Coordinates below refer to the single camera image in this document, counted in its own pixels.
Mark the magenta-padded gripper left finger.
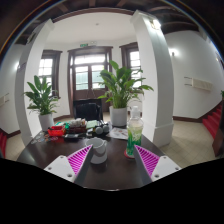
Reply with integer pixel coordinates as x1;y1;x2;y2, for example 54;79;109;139
43;144;95;187

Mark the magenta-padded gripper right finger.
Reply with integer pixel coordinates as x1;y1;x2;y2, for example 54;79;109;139
132;144;182;187

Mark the clear green-label drink bottle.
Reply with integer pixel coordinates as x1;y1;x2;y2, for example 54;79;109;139
125;105;144;158

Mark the flat black device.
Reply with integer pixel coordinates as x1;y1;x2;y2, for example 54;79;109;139
63;133;80;140

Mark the flat round red coaster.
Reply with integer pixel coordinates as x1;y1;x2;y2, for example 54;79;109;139
123;149;143;160

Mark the white ceramic mug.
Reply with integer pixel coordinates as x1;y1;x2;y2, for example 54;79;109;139
84;136;109;165

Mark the snack bag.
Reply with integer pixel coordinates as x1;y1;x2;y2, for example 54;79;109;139
68;118;88;134

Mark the small potted green plant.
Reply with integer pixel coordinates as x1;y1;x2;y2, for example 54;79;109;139
23;74;60;132

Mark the green notebook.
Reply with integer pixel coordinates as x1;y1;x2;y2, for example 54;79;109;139
85;119;99;130

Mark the grey over-ear headphones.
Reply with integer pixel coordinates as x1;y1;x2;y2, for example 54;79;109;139
94;123;111;135

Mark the printed paper brochure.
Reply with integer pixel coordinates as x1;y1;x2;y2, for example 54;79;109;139
108;126;129;140

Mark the red carpeted staircase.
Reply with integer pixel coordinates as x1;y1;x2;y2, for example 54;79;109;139
202;103;224;139
0;128;8;158

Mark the dark wooden cabinet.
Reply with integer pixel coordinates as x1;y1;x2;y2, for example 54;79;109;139
212;113;224;158

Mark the black office chair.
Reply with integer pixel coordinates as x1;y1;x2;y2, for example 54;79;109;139
73;97;104;122

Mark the large potted green plant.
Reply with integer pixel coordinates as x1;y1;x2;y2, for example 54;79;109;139
97;59;154;127

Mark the dark wooden glazed door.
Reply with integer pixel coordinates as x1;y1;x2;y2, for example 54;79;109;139
67;46;114;116

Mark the dark-framed window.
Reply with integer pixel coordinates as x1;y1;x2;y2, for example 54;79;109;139
119;42;143;81
38;49;63;98

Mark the pillar-mounted lamp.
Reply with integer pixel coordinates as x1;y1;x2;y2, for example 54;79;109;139
149;19;162;30

